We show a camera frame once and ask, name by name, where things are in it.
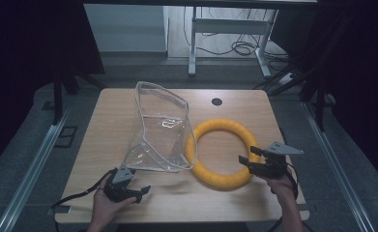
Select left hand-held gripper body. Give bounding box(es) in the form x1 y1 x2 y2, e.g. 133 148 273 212
103 164 143 204

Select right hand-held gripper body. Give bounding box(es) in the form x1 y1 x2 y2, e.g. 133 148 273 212
247 141 305 181

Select person's left hand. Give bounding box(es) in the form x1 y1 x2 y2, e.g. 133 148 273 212
92 175 138 224

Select white metal desk frame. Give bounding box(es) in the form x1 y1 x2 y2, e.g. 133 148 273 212
188 6 279 78

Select yellow foam ring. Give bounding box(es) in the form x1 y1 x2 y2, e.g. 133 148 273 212
184 118 262 190

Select metal floor rail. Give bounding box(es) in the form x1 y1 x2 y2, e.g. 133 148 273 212
0 107 73 232
300 101 376 232

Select dark curtain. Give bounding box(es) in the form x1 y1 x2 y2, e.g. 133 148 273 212
269 0 378 191
0 0 106 175

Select clear plastic bag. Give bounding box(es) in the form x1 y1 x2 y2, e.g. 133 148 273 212
124 80 198 173

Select black metal stand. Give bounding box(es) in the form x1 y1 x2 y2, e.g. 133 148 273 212
51 72 107 126
252 61 328 132

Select person's right hand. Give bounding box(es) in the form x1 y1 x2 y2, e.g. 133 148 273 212
266 172 299 202

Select black floor cables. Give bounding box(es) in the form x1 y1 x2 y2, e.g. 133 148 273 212
182 6 291 67

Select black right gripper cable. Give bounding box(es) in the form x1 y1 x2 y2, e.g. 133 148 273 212
266 161 301 232

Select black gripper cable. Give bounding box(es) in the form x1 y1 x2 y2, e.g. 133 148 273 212
48 167 119 232
266 161 301 232

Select black floor socket plate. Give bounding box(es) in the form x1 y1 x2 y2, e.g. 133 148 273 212
53 126 79 149

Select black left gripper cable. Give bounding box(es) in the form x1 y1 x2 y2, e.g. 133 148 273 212
48 167 119 232

